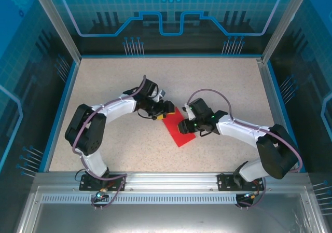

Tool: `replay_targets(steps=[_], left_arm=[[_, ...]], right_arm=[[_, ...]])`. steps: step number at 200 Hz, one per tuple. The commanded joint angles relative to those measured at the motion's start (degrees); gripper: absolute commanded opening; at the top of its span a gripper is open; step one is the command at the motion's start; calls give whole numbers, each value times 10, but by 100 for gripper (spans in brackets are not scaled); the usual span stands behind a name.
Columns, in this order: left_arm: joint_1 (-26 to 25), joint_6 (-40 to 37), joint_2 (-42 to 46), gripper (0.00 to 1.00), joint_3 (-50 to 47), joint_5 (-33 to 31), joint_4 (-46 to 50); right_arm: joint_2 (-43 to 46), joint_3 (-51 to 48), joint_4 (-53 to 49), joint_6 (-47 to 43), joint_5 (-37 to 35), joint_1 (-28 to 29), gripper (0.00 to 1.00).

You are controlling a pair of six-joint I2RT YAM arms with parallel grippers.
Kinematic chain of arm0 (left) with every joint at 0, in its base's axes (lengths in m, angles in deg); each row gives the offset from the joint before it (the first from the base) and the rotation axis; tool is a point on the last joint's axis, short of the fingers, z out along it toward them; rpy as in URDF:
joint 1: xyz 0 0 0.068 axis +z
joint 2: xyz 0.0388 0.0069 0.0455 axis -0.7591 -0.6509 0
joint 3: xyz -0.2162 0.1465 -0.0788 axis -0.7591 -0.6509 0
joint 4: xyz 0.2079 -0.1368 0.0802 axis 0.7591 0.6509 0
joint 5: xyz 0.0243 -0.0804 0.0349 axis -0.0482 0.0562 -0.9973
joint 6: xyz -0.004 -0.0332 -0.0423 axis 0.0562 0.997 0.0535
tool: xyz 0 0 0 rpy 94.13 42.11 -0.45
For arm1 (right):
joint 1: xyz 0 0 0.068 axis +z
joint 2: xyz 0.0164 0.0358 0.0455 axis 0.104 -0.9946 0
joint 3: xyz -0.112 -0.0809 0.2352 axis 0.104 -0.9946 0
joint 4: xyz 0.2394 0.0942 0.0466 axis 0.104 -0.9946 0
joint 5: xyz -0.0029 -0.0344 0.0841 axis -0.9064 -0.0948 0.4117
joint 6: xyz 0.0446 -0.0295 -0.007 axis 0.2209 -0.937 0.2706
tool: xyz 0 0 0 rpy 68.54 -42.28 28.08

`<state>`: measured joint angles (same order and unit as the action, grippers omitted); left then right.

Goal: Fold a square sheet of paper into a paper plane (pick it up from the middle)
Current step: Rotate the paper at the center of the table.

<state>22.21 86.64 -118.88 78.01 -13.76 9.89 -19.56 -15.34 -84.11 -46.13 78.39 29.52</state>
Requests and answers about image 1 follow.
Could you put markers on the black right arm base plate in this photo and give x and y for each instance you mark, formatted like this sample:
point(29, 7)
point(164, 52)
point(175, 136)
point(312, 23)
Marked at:
point(223, 186)

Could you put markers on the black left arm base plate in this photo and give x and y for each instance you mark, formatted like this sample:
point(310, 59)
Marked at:
point(85, 186)

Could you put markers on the blue printed side panel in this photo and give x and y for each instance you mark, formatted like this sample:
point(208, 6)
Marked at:
point(20, 87)
point(311, 100)

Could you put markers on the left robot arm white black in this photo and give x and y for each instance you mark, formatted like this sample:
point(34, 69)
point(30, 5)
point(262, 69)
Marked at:
point(116, 108)

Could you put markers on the aluminium side rail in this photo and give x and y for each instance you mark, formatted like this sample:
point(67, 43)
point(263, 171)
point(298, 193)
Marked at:
point(276, 113)

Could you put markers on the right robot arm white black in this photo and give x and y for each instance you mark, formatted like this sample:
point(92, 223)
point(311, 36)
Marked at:
point(238, 134)

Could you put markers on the aluminium frame post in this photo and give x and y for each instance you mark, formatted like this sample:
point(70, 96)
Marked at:
point(59, 25)
point(284, 22)

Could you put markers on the aluminium mounting rail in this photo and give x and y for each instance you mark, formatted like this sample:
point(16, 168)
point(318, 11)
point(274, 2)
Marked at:
point(168, 181)

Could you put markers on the red cloth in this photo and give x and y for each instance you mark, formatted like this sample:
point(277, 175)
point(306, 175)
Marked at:
point(172, 125)

